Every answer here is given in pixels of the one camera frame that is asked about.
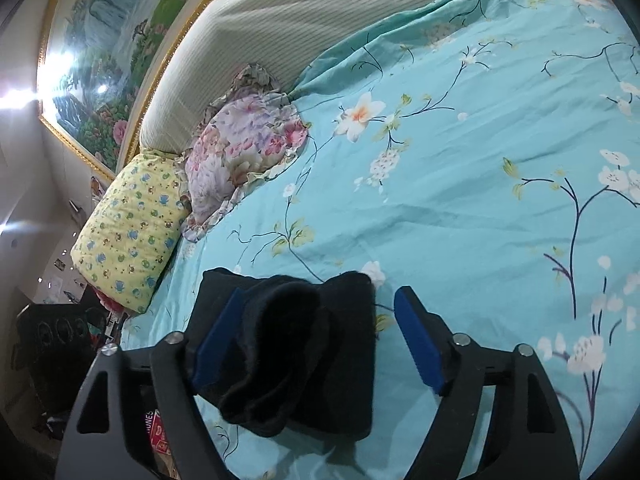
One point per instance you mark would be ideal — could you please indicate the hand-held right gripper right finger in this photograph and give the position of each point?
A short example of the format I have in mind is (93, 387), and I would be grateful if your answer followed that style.
(417, 340)

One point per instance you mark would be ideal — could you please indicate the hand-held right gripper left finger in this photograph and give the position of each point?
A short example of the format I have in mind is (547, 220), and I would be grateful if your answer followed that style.
(217, 345)

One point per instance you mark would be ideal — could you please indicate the black pants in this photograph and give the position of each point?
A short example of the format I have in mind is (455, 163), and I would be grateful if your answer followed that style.
(325, 360)

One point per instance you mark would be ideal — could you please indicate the red printed packet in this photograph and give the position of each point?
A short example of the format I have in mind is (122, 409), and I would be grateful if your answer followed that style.
(157, 432)

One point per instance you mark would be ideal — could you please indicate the red cloth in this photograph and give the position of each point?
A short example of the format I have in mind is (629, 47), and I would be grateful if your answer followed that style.
(107, 302)

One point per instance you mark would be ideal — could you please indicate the turquoise floral blanket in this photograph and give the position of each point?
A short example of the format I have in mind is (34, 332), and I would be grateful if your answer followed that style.
(450, 210)

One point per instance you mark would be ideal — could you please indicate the yellow printed pillow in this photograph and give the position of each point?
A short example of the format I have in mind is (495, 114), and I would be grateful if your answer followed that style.
(130, 230)

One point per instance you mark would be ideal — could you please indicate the black speaker box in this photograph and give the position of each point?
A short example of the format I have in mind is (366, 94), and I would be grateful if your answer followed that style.
(50, 355)

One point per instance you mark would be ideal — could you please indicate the pink floral ruffled pillow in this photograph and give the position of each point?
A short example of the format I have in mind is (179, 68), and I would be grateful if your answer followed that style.
(235, 155)

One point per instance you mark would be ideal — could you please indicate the gold framed landscape painting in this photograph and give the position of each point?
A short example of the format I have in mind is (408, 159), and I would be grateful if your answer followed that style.
(100, 60)

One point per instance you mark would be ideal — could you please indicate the beige ribbed headboard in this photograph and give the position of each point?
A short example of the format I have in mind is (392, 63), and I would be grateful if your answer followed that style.
(300, 10)

